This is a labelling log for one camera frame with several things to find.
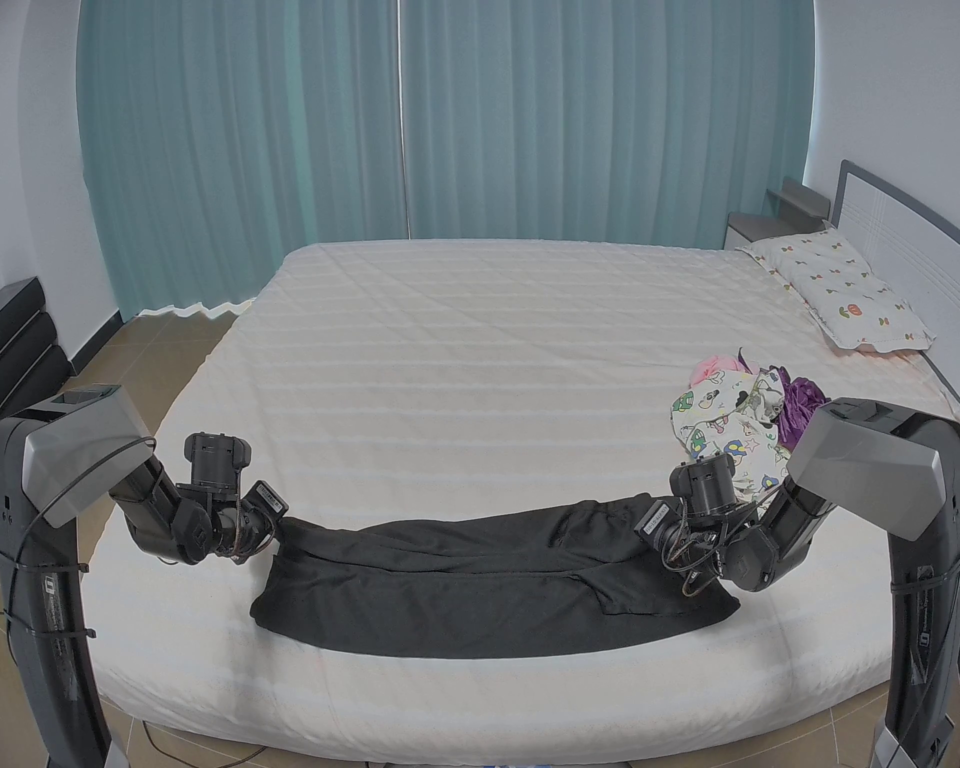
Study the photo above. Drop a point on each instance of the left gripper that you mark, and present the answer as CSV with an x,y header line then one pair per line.
x,y
266,514

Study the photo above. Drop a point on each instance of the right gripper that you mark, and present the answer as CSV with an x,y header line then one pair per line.
x,y
658,529

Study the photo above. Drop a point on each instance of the black T-shirt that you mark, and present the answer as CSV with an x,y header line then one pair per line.
x,y
465,592

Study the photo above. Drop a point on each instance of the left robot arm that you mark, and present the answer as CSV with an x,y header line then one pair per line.
x,y
75,450

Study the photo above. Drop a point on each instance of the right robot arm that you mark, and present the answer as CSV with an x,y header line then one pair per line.
x,y
870,465

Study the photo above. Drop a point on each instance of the bed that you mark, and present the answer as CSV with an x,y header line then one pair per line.
x,y
487,337

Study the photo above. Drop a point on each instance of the white printed pyjama top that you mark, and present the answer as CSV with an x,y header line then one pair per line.
x,y
720,427

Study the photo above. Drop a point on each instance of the pink printed garment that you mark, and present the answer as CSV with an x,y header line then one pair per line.
x,y
716,369

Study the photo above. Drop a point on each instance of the purple garment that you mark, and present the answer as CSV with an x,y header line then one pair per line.
x,y
799,405

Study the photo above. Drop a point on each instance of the white curtain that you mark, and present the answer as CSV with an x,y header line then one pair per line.
x,y
195,307

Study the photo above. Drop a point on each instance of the black chest of drawers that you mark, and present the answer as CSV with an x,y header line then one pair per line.
x,y
26,345

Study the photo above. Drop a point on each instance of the white printed pillow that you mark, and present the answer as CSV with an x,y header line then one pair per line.
x,y
840,289

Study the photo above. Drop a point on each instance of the grey bedside table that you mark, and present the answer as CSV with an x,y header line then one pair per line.
x,y
765,223

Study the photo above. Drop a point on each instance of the blue-green curtain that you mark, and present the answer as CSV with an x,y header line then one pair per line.
x,y
600,112
247,150

